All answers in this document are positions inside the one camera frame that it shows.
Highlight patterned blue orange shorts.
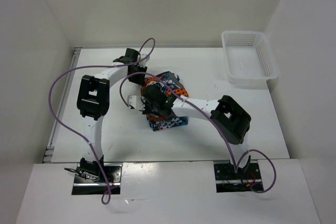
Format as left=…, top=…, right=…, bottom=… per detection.
left=140, top=71, right=188, bottom=131

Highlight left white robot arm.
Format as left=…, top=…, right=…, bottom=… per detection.
left=77, top=48, right=150, bottom=182

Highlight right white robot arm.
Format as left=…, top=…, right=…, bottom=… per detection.
left=141, top=84, right=251, bottom=178

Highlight white plastic basket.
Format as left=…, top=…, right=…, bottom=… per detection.
left=221, top=30, right=279, bottom=87

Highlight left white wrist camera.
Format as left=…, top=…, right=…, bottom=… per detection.
left=138, top=54, right=150, bottom=68

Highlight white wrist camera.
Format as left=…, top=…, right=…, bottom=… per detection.
left=138, top=54, right=150, bottom=68
left=127, top=95, right=144, bottom=111

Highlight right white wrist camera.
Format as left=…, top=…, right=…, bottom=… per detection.
left=127, top=95, right=144, bottom=111

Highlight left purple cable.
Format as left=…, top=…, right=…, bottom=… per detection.
left=48, top=37, right=156, bottom=206

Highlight purple cable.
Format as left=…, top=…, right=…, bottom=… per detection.
left=48, top=37, right=156, bottom=206
left=119, top=71, right=278, bottom=195

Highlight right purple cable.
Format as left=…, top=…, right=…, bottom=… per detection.
left=119, top=71, right=278, bottom=195

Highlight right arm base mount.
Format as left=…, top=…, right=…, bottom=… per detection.
left=214, top=162, right=264, bottom=193

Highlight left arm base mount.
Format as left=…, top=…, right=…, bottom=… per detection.
left=71, top=163, right=122, bottom=196

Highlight aluminium table edge rail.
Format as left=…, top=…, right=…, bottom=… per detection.
left=42, top=47, right=82, bottom=164

